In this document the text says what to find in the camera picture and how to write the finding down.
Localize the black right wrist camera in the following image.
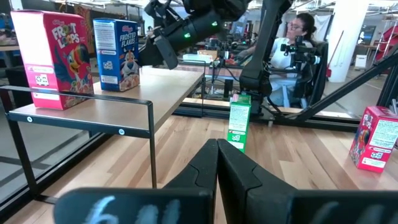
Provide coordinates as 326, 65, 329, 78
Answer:
144, 0, 177, 29

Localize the red Froot Loops cereal box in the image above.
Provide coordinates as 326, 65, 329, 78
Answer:
11, 9, 95, 111
348, 105, 398, 174

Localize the short black post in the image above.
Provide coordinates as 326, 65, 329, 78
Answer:
223, 79, 234, 99

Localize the black-framed wooden-top shelf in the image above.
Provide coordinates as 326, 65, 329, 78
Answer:
0, 57, 208, 205

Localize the black office chair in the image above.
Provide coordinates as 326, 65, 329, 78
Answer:
292, 42, 330, 108

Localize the red rack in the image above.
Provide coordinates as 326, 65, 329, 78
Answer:
373, 24, 398, 63

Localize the black metal rig frame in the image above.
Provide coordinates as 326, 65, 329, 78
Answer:
0, 52, 398, 218

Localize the person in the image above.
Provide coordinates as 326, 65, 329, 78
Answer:
236, 12, 321, 108

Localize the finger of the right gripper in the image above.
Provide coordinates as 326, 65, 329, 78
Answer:
154, 33, 180, 70
139, 37, 164, 67

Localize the white building column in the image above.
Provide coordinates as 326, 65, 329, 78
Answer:
328, 0, 371, 83

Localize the green Apple Jacks cereal box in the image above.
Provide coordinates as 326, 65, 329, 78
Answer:
226, 94, 252, 154

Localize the blue Frosted Flakes cereal box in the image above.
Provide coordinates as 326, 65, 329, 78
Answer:
93, 17, 141, 93

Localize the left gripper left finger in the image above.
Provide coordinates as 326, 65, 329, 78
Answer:
54, 139, 218, 224

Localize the black leader arm handle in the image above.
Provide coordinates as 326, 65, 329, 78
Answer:
279, 35, 322, 66

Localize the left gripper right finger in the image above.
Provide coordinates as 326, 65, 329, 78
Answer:
217, 139, 398, 224

